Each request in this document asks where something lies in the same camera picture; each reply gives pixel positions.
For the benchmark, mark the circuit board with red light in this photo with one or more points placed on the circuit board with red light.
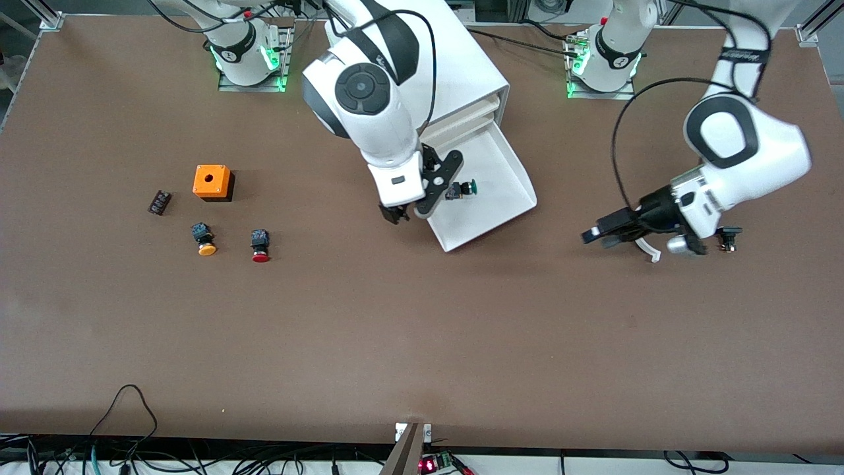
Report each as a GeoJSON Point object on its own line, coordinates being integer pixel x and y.
{"type": "Point", "coordinates": [428, 465]}

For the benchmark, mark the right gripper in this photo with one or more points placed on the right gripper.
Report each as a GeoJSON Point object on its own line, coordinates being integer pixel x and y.
{"type": "Point", "coordinates": [395, 214]}

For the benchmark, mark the red mushroom push button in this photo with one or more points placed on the red mushroom push button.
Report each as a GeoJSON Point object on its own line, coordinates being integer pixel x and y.
{"type": "Point", "coordinates": [260, 256]}

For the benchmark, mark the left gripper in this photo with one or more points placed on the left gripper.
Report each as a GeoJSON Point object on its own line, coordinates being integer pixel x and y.
{"type": "Point", "coordinates": [653, 208]}

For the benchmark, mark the yellow mushroom push button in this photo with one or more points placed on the yellow mushroom push button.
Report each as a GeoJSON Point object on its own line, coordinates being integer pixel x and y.
{"type": "Point", "coordinates": [206, 247]}

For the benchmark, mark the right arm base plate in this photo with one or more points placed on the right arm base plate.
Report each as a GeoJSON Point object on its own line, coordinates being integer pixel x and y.
{"type": "Point", "coordinates": [254, 88]}

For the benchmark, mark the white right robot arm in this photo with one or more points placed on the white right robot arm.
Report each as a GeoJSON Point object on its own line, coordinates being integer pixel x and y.
{"type": "Point", "coordinates": [362, 86]}

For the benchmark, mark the small black contact block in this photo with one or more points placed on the small black contact block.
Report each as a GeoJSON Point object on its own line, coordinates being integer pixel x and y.
{"type": "Point", "coordinates": [159, 202]}

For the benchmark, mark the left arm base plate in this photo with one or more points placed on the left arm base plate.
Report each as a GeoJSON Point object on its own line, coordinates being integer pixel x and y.
{"type": "Point", "coordinates": [597, 95]}

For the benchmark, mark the aluminium frame profile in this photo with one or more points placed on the aluminium frame profile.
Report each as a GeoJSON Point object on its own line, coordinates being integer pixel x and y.
{"type": "Point", "coordinates": [46, 13]}
{"type": "Point", "coordinates": [817, 23]}

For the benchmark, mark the orange button enclosure box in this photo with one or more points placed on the orange button enclosure box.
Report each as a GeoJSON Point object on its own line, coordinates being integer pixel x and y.
{"type": "Point", "coordinates": [221, 178]}

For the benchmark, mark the green push button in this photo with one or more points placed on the green push button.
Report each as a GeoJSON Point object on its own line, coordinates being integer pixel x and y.
{"type": "Point", "coordinates": [468, 188]}

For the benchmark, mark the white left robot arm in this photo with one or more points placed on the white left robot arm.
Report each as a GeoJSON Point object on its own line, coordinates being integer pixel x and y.
{"type": "Point", "coordinates": [758, 145]}

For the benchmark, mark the metal camera pole bracket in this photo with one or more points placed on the metal camera pole bracket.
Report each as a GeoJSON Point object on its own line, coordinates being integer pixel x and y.
{"type": "Point", "coordinates": [409, 455]}

